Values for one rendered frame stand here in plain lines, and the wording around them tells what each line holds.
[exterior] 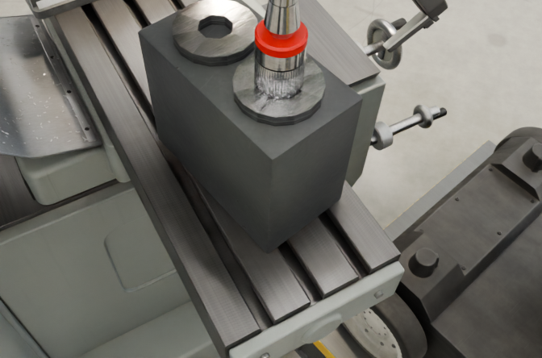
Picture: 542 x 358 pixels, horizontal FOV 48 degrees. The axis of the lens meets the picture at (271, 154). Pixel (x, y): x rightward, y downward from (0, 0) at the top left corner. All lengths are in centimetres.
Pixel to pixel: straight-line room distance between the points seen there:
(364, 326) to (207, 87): 74
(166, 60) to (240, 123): 11
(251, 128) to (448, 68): 182
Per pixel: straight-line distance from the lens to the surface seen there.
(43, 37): 108
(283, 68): 54
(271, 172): 56
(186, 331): 148
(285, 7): 51
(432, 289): 111
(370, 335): 123
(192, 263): 70
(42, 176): 95
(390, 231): 139
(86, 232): 109
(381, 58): 140
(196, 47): 62
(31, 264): 111
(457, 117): 219
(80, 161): 95
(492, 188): 128
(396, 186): 195
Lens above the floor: 158
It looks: 54 degrees down
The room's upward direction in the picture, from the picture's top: 3 degrees clockwise
